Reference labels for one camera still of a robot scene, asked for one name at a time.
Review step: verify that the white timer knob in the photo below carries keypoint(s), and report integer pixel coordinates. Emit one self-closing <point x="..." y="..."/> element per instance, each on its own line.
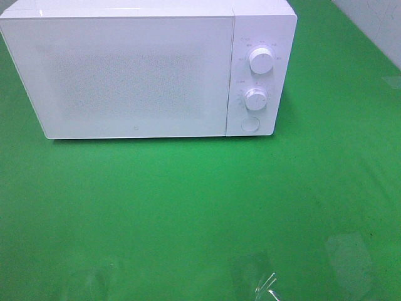
<point x="255" y="99"/>

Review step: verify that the clear tape strip front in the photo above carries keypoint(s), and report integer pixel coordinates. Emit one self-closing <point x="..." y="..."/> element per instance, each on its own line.
<point x="264" y="291"/>

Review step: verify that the white microwave door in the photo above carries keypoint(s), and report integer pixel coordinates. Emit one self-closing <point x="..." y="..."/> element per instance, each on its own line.
<point x="91" y="78"/>

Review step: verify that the white microwave oven body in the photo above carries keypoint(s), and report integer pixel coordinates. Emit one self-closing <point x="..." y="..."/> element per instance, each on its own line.
<point x="256" y="23"/>

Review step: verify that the white upper power knob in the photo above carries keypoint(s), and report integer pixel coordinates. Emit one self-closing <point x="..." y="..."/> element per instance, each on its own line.
<point x="261" y="60"/>

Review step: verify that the round door release button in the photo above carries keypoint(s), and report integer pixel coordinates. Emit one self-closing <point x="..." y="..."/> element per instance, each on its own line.
<point x="250" y="124"/>

